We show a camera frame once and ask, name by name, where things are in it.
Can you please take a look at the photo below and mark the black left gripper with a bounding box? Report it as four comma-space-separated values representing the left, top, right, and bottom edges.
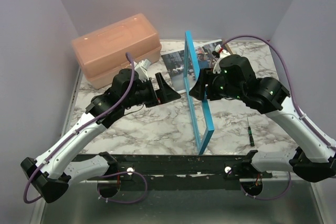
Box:
123, 73, 181, 109

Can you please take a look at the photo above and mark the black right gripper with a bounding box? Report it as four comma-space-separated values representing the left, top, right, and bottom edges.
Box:
188, 68, 244, 101

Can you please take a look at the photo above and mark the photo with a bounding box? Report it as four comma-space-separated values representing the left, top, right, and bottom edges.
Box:
161, 40, 223, 93

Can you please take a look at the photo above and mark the blue wooden picture frame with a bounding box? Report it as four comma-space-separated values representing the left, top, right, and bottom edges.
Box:
183, 31, 215, 155

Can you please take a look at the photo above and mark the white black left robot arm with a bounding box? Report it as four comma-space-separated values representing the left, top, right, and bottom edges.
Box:
20, 69, 181, 203

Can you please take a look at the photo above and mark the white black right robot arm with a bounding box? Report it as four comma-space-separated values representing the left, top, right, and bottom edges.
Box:
189, 55, 335, 183

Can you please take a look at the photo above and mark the green black screwdriver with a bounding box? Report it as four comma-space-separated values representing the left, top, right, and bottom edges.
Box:
247, 119, 255, 147

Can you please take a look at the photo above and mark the pink plastic storage box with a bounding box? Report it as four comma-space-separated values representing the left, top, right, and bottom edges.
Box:
71, 13, 162, 89

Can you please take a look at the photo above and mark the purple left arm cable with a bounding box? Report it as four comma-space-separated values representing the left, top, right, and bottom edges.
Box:
23, 52, 148, 205

